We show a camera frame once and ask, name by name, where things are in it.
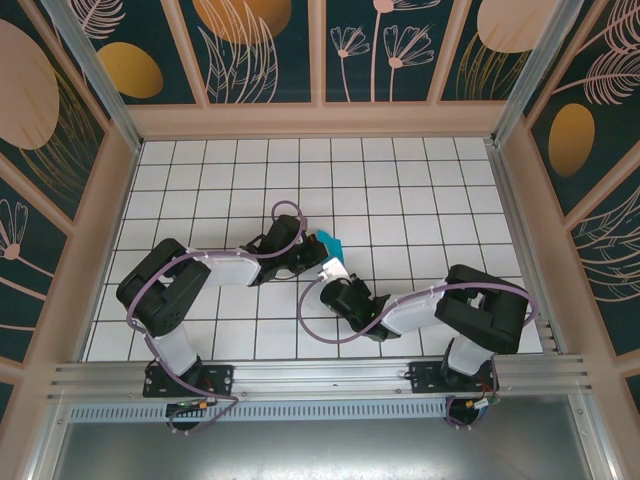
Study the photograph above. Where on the aluminium side rail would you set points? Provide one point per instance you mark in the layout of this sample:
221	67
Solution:
507	200

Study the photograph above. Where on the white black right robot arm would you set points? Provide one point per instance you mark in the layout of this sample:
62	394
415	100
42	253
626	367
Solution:
485	310

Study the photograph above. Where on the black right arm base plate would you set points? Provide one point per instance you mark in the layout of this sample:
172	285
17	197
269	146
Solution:
425	380

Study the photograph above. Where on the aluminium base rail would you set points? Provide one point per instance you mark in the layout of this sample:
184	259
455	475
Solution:
320	375

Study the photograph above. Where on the aluminium frame post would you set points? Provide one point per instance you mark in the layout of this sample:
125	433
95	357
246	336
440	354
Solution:
90	65
537	65

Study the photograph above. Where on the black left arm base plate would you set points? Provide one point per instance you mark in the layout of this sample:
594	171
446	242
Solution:
220	380

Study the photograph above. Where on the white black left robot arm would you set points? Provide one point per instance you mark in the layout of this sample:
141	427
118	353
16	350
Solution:
165	295

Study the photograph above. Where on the grey metal sheet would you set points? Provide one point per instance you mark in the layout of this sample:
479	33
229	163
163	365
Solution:
320	450

